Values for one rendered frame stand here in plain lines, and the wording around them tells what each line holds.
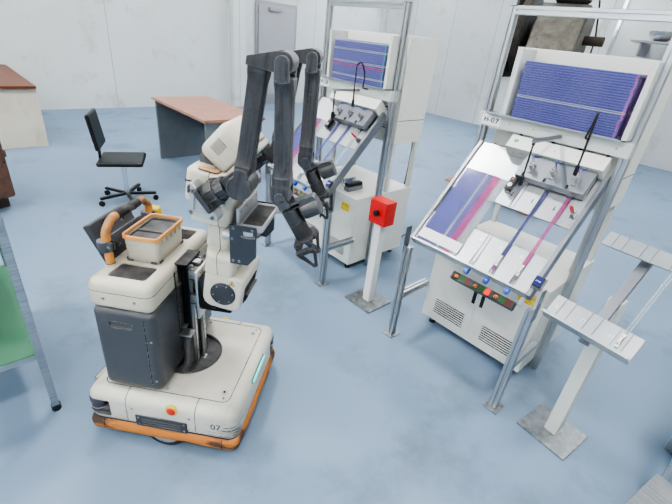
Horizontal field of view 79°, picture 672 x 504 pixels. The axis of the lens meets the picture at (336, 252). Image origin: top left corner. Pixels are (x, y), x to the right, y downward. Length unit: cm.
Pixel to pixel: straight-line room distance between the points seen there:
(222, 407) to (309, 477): 48
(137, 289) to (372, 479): 126
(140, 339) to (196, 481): 64
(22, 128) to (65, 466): 510
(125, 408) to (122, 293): 57
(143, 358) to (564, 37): 609
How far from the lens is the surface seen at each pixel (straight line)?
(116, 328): 180
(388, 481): 204
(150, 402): 196
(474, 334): 271
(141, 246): 174
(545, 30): 671
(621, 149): 232
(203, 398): 191
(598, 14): 242
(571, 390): 233
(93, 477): 213
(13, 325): 242
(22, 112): 664
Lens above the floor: 168
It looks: 28 degrees down
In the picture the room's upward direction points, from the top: 7 degrees clockwise
